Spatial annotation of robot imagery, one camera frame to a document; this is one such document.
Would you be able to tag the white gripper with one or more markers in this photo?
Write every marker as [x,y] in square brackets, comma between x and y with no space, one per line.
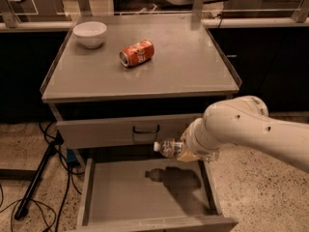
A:
[192,141]

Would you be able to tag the clear plastic water bottle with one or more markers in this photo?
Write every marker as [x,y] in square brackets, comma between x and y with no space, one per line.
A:
[171,147]

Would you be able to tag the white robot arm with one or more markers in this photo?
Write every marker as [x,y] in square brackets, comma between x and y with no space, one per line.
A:
[244,121]

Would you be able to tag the grey top drawer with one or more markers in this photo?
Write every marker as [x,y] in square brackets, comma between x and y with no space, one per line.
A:
[95,133]

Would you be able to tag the grey open middle drawer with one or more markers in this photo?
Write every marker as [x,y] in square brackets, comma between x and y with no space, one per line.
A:
[138,194]

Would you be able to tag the grey drawer cabinet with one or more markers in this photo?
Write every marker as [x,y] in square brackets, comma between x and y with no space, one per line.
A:
[187,72]

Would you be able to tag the orange soda can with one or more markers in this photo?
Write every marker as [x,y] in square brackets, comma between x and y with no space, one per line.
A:
[137,54]

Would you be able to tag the white ceramic bowl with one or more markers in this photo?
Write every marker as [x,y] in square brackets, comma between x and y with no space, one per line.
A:
[92,34]

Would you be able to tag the black tripod leg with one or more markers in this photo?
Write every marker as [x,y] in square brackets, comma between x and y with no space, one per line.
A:
[22,208]

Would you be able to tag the clear acrylic barrier panel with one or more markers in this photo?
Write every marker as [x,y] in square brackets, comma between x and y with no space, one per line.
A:
[14,12]

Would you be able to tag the black drawer handle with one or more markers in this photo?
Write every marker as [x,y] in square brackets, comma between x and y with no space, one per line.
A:
[146,131]

